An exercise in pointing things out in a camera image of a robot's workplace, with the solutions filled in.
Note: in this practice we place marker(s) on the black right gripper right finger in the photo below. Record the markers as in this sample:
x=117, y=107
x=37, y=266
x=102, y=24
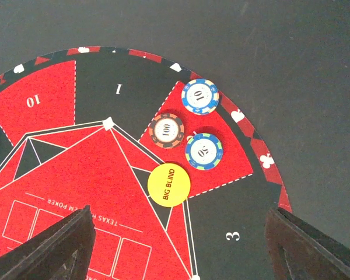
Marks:
x=300, y=251

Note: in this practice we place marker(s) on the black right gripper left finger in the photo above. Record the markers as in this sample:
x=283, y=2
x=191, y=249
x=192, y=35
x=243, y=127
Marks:
x=62, y=251

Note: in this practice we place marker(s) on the yellow big blind button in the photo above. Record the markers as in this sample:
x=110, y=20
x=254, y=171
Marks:
x=169, y=185

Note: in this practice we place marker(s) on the green blue chip seat two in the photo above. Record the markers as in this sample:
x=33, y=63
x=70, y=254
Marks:
x=203, y=151

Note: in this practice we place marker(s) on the orange chip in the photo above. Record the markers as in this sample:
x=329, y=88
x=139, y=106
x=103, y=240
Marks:
x=166, y=130

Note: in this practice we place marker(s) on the white blue chip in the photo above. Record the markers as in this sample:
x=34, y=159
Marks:
x=200, y=96

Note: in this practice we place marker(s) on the round red black poker mat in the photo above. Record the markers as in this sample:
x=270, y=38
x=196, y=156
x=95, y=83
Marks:
x=74, y=131

